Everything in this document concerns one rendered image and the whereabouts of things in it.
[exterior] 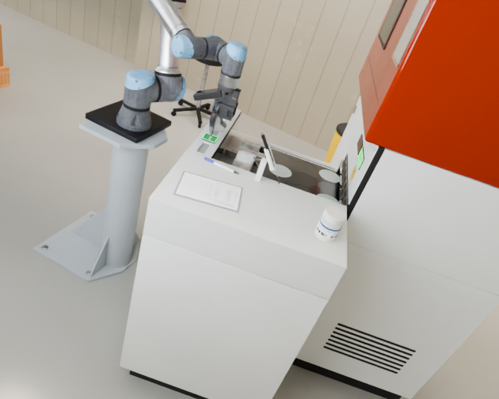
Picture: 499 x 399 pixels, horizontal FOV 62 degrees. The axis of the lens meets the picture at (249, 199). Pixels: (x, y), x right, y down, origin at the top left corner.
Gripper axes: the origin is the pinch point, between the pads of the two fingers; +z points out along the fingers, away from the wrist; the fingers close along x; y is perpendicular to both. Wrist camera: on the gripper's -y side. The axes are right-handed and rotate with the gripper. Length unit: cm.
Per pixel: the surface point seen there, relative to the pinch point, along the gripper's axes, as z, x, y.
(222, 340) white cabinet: 53, -50, 32
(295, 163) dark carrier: 9.2, 16.9, 37.0
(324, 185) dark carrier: 9, 7, 51
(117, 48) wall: 92, 306, -181
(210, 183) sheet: 2.3, -31.8, 9.9
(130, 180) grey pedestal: 40, 6, -32
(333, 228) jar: -4, -41, 51
